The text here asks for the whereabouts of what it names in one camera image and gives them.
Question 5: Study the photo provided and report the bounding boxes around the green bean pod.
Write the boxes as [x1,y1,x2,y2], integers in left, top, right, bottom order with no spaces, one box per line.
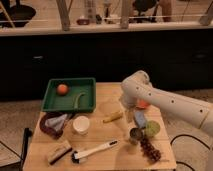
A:
[74,92,85,109]

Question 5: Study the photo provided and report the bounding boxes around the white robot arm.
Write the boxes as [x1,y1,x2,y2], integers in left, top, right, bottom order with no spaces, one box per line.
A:
[120,70,213,137]

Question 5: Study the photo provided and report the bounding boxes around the green apple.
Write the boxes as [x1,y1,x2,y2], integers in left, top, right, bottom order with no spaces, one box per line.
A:
[144,120,160,137]

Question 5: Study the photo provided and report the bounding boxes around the orange bowl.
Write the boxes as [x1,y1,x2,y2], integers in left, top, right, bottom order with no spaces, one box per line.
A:
[136,100,150,109]

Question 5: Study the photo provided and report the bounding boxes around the white paper cup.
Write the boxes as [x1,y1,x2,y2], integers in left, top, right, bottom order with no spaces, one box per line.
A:
[73,116,90,135]

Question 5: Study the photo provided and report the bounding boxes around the wooden block brush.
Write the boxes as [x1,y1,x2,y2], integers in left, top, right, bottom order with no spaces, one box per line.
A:
[46,140,72,165]

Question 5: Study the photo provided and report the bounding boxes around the metal can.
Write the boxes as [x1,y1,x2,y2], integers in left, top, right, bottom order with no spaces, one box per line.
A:
[129,128,143,145]

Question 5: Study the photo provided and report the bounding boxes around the orange fruit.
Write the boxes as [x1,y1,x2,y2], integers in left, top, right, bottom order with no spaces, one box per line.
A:
[56,84,68,96]

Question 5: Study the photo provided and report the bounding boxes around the black cable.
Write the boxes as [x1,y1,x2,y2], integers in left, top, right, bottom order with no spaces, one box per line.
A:
[170,133,213,171]

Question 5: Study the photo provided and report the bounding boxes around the green plastic tray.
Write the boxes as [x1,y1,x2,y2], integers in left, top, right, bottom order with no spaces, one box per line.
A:
[42,77,96,113]

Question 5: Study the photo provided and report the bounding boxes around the purple grape bunch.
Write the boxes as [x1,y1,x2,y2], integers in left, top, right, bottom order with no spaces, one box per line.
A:
[140,137,161,163]

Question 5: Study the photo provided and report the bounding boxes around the grey cloth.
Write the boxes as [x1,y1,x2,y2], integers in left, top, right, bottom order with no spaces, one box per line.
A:
[45,114,67,131]

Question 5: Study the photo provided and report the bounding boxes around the yellow banana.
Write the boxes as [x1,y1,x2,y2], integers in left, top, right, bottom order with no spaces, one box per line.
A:
[103,112,123,123]

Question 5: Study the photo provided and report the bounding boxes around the blue sponge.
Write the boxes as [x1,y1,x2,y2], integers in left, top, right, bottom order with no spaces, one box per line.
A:
[133,110,147,128]

